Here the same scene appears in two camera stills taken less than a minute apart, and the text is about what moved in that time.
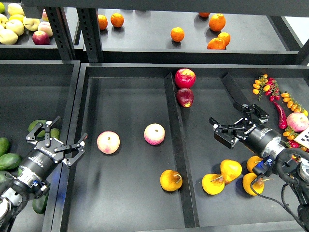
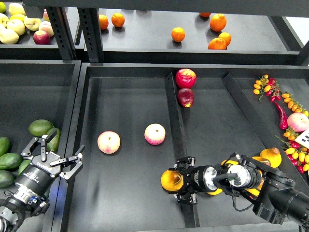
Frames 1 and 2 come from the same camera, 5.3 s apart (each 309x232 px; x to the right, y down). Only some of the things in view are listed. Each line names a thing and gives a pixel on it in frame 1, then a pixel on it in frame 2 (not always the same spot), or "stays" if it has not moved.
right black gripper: (260, 138) → (195, 179)
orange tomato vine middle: (292, 104) stays
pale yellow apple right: (31, 24) stays
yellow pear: (170, 180) stays
